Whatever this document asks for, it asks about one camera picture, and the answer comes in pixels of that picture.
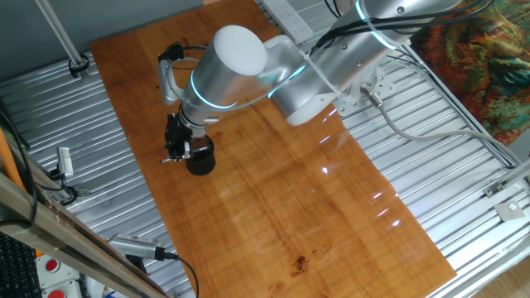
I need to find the grey metal plate with hole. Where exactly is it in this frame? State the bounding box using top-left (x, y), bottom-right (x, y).
top-left (494, 199), bottom-right (526, 223)

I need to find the colourful patterned cloth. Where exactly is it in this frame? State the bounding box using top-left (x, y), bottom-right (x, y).
top-left (409, 0), bottom-right (530, 146)

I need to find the metal frame bar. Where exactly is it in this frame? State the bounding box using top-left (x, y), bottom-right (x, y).
top-left (0, 171), bottom-right (166, 298)

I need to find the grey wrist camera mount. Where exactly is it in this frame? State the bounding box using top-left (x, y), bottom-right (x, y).
top-left (157, 57), bottom-right (186, 105)

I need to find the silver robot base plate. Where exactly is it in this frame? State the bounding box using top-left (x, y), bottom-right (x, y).
top-left (330, 65), bottom-right (397, 117)

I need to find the small metal corner bracket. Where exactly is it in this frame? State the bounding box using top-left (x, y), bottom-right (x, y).
top-left (482, 180), bottom-right (505, 199)

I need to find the silver depth camera with label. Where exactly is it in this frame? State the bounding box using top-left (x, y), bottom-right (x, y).
top-left (56, 147), bottom-right (75, 180)

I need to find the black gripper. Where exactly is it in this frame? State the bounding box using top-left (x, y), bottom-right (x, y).
top-left (164, 113), bottom-right (194, 163)

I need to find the white power strip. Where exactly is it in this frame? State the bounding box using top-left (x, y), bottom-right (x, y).
top-left (261, 0), bottom-right (315, 46)

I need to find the grey cable with metal plug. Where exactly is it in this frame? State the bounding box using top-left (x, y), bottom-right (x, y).
top-left (359, 82), bottom-right (525, 166)

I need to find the black camera cable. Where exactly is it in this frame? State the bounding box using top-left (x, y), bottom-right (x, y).
top-left (162, 249), bottom-right (200, 298)
top-left (48, 165), bottom-right (80, 207)

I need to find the orange rod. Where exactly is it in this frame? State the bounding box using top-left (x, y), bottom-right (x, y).
top-left (0, 127), bottom-right (26, 191)

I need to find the black keyboard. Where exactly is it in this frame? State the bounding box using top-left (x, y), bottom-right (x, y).
top-left (0, 231), bottom-right (42, 298)

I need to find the black mesh pen holder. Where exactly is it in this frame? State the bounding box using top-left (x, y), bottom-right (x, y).
top-left (185, 134), bottom-right (217, 176)

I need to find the black cable bundle at base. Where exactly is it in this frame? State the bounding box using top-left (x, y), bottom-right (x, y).
top-left (308, 0), bottom-right (496, 57)

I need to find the grey box with red button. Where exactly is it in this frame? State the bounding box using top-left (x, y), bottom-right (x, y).
top-left (41, 280), bottom-right (84, 298)
top-left (35, 254), bottom-right (80, 290)

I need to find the metal stand pole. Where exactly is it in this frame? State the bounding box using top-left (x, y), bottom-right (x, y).
top-left (35, 0), bottom-right (91, 79)

